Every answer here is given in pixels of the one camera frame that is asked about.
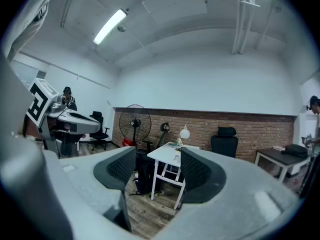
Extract black bag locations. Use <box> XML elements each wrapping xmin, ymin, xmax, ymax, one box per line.
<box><xmin>280</xmin><ymin>143</ymin><xmax>309</xmax><ymax>159</ymax></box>

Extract dark-top side table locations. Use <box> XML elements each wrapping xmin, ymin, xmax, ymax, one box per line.
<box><xmin>254</xmin><ymin>146</ymin><xmax>313</xmax><ymax>183</ymax></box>

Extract large black floor fan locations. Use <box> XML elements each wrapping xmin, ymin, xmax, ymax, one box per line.
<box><xmin>118</xmin><ymin>104</ymin><xmax>152</xmax><ymax>149</ymax></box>

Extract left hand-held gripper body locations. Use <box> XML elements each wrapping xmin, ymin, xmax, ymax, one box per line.
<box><xmin>25</xmin><ymin>77</ymin><xmax>73</xmax><ymax>159</ymax></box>

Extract black backpack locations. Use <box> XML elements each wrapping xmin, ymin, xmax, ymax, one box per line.
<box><xmin>132</xmin><ymin>161</ymin><xmax>164</xmax><ymax>197</ymax></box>

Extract black armrest office chair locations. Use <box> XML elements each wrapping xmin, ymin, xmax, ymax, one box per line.
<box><xmin>89</xmin><ymin>110</ymin><xmax>111</xmax><ymax>152</ymax></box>

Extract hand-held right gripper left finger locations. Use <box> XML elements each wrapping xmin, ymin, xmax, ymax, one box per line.
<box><xmin>59</xmin><ymin>146</ymin><xmax>137</xmax><ymax>233</ymax></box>

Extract red box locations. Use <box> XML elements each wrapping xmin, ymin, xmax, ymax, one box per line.
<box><xmin>122</xmin><ymin>137</ymin><xmax>137</xmax><ymax>149</ymax></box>

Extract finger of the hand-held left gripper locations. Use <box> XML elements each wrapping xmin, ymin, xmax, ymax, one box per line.
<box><xmin>57</xmin><ymin>108</ymin><xmax>101</xmax><ymax>141</ymax></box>

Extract black mesh office chair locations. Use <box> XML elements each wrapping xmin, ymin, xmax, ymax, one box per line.
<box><xmin>136</xmin><ymin>122</ymin><xmax>171</xmax><ymax>171</ymax></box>

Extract person's light shirt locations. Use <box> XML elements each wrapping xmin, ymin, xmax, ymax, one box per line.
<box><xmin>6</xmin><ymin>0</ymin><xmax>55</xmax><ymax>61</ymax></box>

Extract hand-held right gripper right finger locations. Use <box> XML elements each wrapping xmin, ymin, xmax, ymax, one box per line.
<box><xmin>154</xmin><ymin>146</ymin><xmax>300</xmax><ymax>240</ymax></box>

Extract gold lamp with globe shade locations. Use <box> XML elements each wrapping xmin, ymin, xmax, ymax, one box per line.
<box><xmin>177</xmin><ymin>125</ymin><xmax>191</xmax><ymax>147</ymax></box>

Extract black high-back office chair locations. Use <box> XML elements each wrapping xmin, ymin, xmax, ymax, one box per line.
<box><xmin>210</xmin><ymin>126</ymin><xmax>239</xmax><ymax>159</ymax></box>

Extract ceiling tube light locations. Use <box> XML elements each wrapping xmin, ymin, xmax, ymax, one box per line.
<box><xmin>92</xmin><ymin>8</ymin><xmax>128</xmax><ymax>46</ymax></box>

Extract white ceiling pipes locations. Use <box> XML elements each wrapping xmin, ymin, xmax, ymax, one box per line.
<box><xmin>208</xmin><ymin>0</ymin><xmax>261</xmax><ymax>55</ymax></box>

